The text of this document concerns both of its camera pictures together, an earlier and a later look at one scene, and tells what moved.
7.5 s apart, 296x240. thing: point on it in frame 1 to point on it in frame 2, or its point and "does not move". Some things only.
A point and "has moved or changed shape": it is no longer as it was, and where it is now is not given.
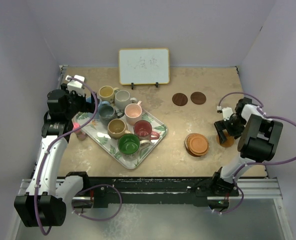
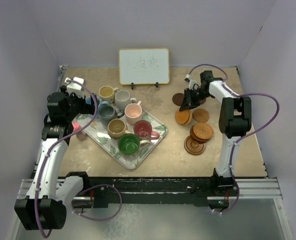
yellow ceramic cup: (106, 93) does not move
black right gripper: (236, 134) to (189, 102)
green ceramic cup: (129, 144) does not move
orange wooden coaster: (197, 144) to (184, 117)
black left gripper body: (77, 103) does not move
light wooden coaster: (229, 142) has moved or changed shape
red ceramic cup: (143, 129) does not move
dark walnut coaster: (180, 99) does not move
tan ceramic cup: (116, 128) does not move
